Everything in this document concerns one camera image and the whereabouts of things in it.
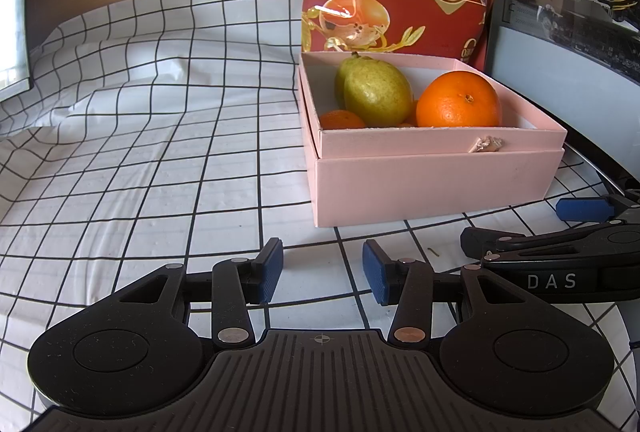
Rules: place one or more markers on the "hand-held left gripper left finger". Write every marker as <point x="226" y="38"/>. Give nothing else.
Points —
<point x="271" y="272"/>

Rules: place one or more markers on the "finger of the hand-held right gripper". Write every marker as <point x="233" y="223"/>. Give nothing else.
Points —
<point x="585" y="209"/>
<point x="482" y="239"/>

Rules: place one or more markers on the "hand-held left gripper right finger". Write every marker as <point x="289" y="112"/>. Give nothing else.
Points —
<point x="376" y="272"/>

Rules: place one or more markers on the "pink cardboard box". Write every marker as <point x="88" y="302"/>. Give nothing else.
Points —
<point x="425" y="182"/>

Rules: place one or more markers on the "orange with green stem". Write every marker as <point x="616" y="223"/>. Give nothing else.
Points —
<point x="341" y="120"/>

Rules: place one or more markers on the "green pear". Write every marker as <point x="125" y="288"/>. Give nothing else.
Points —
<point x="341" y="80"/>
<point x="377" y="95"/>

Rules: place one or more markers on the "white black grid tablecloth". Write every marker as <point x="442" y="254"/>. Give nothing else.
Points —
<point x="175" y="137"/>

